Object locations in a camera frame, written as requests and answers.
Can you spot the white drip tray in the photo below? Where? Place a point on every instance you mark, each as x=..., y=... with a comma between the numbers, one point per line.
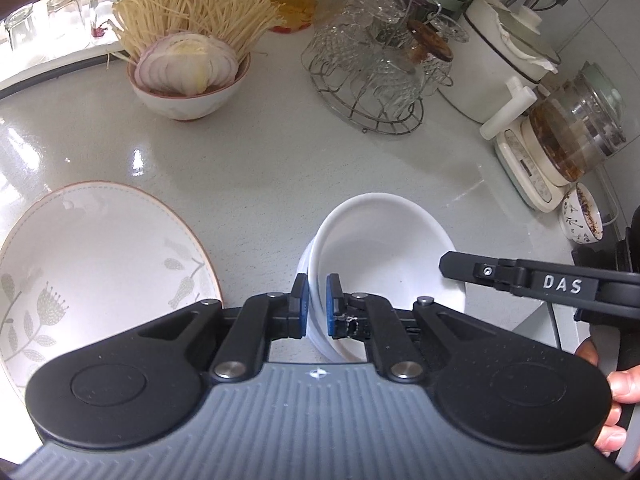
x=50, y=60

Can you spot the person's right hand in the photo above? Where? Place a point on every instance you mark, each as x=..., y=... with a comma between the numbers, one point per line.
x=625, y=385

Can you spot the white plate with grey leaves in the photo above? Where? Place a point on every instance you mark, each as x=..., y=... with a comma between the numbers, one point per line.
x=100, y=250

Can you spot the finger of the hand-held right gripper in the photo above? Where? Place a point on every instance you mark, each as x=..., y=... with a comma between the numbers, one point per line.
x=510, y=277

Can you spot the clear drinking glass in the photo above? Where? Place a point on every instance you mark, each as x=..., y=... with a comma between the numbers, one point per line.
x=65, y=15
x=20, y=30

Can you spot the white electric cooking pot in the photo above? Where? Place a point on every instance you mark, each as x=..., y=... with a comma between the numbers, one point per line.
x=480, y=70

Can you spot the halved red onion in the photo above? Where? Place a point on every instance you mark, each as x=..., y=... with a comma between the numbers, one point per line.
x=190, y=65

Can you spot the translucent plastic bowl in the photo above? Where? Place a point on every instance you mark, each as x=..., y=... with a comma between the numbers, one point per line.
x=304, y=265

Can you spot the small leaf print bowl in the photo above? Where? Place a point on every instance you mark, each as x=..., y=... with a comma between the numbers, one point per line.
x=575, y=215

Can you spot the white bowl with brown foot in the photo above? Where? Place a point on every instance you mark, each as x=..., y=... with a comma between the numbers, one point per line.
x=185, y=105

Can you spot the white ceramic bowl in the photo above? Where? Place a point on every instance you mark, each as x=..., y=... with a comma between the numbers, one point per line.
x=390, y=250

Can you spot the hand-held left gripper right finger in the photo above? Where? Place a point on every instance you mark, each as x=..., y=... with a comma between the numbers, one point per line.
x=332, y=307

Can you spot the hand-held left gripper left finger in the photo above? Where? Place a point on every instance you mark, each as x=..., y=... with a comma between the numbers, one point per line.
x=300, y=307

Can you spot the clear glass with red print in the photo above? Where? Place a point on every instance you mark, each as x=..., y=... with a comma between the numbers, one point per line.
x=106, y=7

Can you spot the black gas stove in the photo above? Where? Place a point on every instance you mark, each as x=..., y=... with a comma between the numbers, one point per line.
x=610, y=255

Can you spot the glass health kettle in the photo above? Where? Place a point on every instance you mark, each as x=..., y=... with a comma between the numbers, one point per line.
x=565, y=135

